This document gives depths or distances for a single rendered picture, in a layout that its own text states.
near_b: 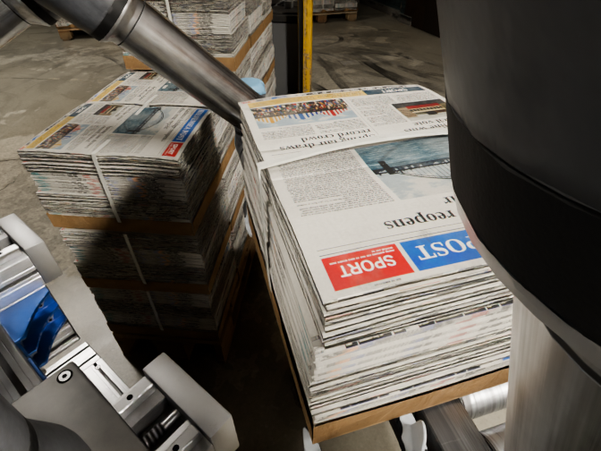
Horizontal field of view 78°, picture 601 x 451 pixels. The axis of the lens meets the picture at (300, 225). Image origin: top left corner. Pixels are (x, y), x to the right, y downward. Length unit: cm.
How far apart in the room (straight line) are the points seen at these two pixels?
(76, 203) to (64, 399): 63
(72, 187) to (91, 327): 79
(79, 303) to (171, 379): 131
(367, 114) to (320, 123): 7
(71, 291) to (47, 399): 138
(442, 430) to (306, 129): 37
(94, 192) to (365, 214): 80
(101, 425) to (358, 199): 35
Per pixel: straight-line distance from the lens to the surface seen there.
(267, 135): 45
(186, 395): 52
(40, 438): 41
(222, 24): 133
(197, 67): 65
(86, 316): 176
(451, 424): 48
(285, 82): 269
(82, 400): 51
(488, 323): 39
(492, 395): 53
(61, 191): 107
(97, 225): 108
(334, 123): 47
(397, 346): 34
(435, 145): 45
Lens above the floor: 122
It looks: 39 degrees down
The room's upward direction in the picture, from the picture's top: straight up
